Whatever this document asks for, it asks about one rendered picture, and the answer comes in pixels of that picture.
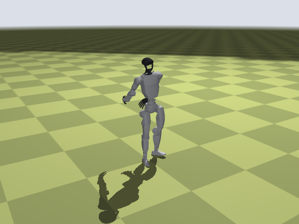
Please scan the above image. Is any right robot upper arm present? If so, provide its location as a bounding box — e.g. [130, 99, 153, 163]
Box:
[130, 76, 143, 96]

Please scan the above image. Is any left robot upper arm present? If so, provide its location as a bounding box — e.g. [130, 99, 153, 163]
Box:
[156, 71, 163, 82]

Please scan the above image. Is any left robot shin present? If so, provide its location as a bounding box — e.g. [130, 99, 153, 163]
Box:
[153, 131, 162, 152]

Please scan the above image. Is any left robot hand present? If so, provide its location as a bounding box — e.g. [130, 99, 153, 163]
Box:
[138, 98, 148, 109]

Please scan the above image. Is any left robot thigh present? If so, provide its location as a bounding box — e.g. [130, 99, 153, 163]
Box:
[152, 105, 165, 135]

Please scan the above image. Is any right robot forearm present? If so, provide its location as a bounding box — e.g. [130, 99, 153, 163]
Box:
[123, 90, 132, 102]

